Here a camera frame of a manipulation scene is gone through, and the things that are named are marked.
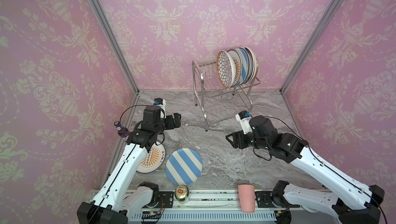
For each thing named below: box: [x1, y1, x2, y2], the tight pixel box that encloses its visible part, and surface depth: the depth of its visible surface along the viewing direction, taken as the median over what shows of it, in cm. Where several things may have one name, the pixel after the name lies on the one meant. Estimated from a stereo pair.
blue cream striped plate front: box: [165, 147, 203, 186], surface depth 86 cm
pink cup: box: [238, 184, 256, 213], surface depth 72 cm
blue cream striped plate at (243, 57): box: [235, 48, 249, 87], surface depth 77 cm
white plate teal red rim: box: [243, 47, 255, 85], surface depth 77 cm
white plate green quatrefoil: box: [241, 46, 254, 85], surface depth 77 cm
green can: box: [174, 184, 190, 205], surface depth 69 cm
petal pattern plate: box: [216, 50, 237, 89], surface depth 89 cm
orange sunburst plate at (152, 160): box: [136, 142, 166, 174], surface depth 87 cm
